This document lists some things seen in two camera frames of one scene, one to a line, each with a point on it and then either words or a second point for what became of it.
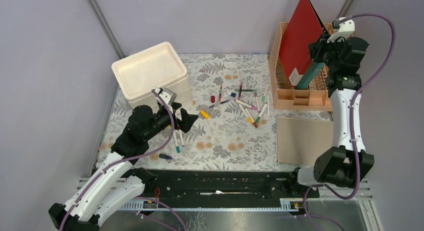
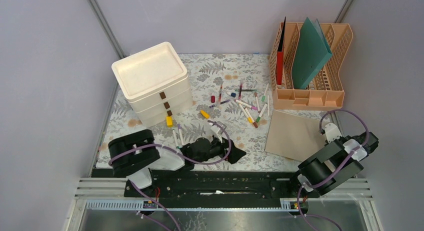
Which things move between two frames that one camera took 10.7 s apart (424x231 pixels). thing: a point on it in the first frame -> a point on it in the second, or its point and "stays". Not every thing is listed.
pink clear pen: x=240 y=92 stays
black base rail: x=194 y=184 stays
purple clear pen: x=220 y=103 stays
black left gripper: x=187 y=120 -> x=235 y=153
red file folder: x=303 y=28 -> x=280 y=57
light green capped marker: x=263 y=98 stays
